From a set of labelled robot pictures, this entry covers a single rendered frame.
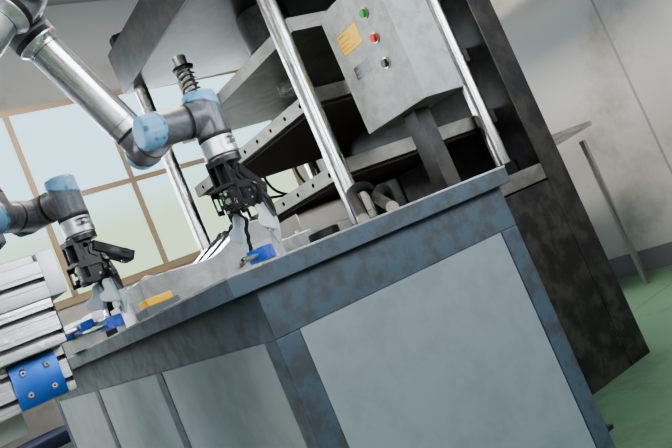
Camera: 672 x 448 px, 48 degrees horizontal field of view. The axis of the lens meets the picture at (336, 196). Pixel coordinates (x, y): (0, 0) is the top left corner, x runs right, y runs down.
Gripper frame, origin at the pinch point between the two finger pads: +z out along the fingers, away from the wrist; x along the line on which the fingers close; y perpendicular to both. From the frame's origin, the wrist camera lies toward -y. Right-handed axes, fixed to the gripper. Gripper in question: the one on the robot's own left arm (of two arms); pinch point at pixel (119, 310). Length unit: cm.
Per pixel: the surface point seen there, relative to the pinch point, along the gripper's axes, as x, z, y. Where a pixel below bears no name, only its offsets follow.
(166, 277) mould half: 8.2, -3.0, -10.2
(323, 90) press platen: 6, -43, -91
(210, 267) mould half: 10.3, -1.4, -21.6
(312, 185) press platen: -16, -17, -91
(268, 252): 46.8, 2.2, -11.5
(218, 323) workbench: 46.4, 11.4, 6.0
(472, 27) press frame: 25, -50, -158
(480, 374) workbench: 73, 40, -27
